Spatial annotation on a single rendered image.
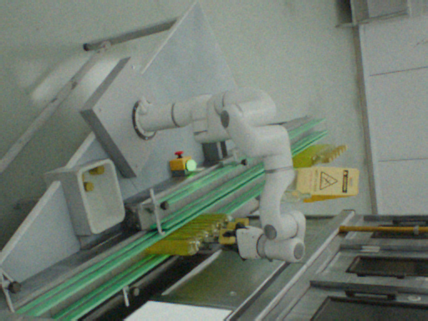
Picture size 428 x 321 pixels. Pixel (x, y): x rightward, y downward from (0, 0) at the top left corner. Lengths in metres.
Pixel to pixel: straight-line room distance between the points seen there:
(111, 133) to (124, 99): 0.15
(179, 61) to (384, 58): 5.38
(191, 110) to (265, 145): 0.44
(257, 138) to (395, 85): 6.10
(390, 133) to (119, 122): 6.04
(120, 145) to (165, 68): 0.52
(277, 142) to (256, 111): 0.13
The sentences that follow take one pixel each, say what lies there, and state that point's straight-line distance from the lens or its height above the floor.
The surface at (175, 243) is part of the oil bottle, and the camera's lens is 1.75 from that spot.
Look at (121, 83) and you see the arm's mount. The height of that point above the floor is 0.81.
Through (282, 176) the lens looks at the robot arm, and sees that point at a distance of 1.49.
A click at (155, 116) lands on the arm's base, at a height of 0.90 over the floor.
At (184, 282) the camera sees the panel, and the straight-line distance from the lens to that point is 1.79.
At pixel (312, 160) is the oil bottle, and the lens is 2.73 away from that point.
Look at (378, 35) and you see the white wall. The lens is 7.50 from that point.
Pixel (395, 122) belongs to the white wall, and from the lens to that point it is 7.56.
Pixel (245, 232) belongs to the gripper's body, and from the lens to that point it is 1.64.
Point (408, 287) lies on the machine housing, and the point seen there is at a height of 1.73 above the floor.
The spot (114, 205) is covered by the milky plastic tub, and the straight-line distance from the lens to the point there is 1.82.
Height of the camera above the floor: 2.06
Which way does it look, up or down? 35 degrees down
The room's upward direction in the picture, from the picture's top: 90 degrees clockwise
